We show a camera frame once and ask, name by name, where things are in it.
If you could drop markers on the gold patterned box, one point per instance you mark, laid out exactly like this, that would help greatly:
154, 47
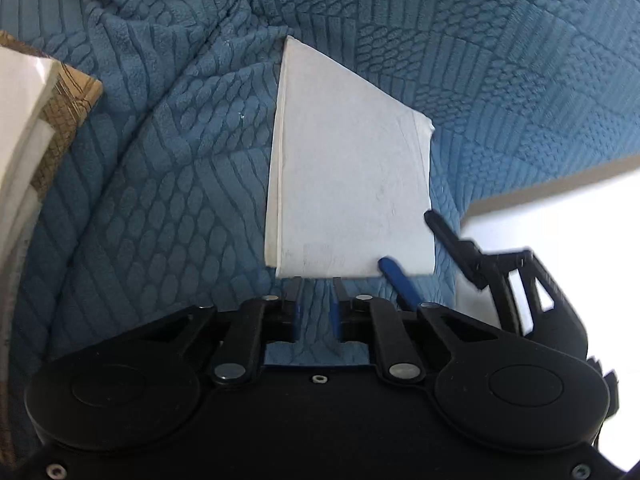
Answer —
70, 95

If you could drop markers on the blue textured sofa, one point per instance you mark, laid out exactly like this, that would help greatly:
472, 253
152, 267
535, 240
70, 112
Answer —
175, 185

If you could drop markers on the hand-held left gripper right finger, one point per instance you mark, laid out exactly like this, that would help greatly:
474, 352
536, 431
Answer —
336, 312

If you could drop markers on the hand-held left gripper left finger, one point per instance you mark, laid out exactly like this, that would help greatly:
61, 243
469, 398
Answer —
296, 312

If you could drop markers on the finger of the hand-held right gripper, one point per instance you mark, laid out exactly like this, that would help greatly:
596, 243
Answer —
395, 280
452, 240

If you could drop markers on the thin white booklet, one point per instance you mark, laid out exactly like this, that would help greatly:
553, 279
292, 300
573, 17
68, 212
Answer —
22, 220

